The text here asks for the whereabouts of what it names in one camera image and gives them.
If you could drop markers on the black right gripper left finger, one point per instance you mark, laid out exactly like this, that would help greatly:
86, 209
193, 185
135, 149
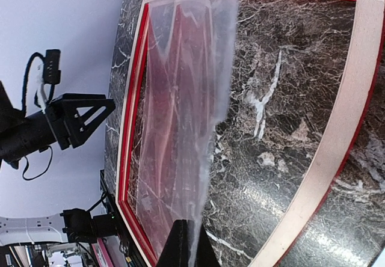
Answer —
176, 251

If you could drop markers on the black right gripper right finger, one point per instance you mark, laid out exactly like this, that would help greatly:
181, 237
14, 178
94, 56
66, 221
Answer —
205, 256

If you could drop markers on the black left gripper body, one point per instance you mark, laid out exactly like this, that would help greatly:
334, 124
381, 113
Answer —
21, 136

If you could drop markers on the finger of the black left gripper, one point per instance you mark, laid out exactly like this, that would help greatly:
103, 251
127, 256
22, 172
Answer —
77, 116

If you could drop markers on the clear acrylic sheet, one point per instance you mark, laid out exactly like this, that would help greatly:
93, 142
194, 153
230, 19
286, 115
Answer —
188, 74

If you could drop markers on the red wooden picture frame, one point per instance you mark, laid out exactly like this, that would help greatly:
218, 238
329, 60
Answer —
351, 102

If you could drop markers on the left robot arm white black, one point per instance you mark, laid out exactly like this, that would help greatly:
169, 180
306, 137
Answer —
69, 226

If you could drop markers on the black front rail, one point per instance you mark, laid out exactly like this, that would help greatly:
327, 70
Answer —
117, 219

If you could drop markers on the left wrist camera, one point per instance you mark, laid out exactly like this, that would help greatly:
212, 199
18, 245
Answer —
51, 71

